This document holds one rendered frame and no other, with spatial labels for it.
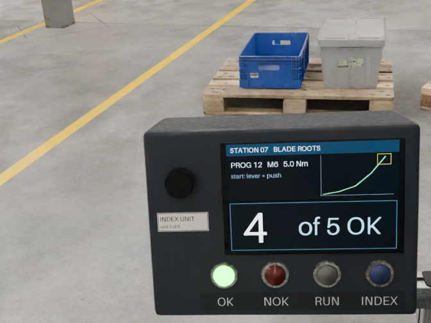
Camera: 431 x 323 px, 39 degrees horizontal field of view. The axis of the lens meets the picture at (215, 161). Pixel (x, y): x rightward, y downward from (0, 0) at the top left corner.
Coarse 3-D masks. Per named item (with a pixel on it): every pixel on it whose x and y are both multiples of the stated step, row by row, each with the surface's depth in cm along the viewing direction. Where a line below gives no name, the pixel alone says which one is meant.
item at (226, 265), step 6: (216, 264) 60; (222, 264) 60; (228, 264) 60; (216, 270) 60; (222, 270) 60; (228, 270) 60; (234, 270) 60; (216, 276) 60; (222, 276) 60; (228, 276) 60; (234, 276) 60; (216, 282) 60; (222, 282) 60; (228, 282) 60; (234, 282) 60
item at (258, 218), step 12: (228, 204) 59; (240, 204) 59; (252, 204) 59; (264, 204) 59; (276, 204) 59; (240, 216) 59; (252, 216) 59; (264, 216) 59; (276, 216) 59; (240, 228) 59; (252, 228) 59; (264, 228) 59; (276, 228) 59; (240, 240) 60; (252, 240) 60; (264, 240) 59; (276, 240) 59
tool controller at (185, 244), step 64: (192, 128) 59; (256, 128) 58; (320, 128) 57; (384, 128) 57; (192, 192) 59; (256, 192) 59; (320, 192) 58; (384, 192) 58; (192, 256) 61; (256, 256) 60; (320, 256) 59; (384, 256) 59
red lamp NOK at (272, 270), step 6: (270, 264) 60; (276, 264) 60; (282, 264) 60; (264, 270) 60; (270, 270) 59; (276, 270) 59; (282, 270) 59; (288, 270) 60; (264, 276) 60; (270, 276) 59; (276, 276) 59; (282, 276) 59; (288, 276) 60; (264, 282) 60; (270, 282) 60; (276, 282) 59; (282, 282) 60
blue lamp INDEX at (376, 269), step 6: (372, 264) 59; (378, 264) 59; (384, 264) 59; (366, 270) 59; (372, 270) 59; (378, 270) 58; (384, 270) 58; (390, 270) 59; (366, 276) 59; (372, 276) 59; (378, 276) 58; (384, 276) 58; (390, 276) 59; (372, 282) 59; (378, 282) 59; (384, 282) 59; (390, 282) 59
